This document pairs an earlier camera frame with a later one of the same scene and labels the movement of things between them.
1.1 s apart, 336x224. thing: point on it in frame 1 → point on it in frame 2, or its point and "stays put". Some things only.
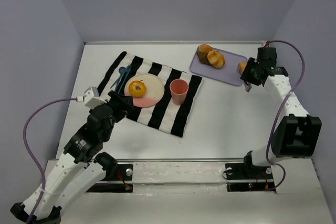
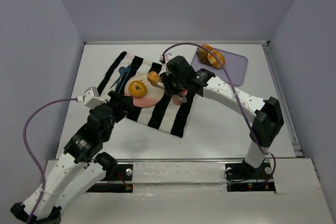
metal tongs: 248,86 → 159,84
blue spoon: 122,70 stays put
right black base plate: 244,177 stays put
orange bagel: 137,88 stays put
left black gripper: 122,100 stays put
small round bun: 241,66 → 153,77
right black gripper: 250,74 → 169,87
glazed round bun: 216,59 stays put
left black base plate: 119,181 stays put
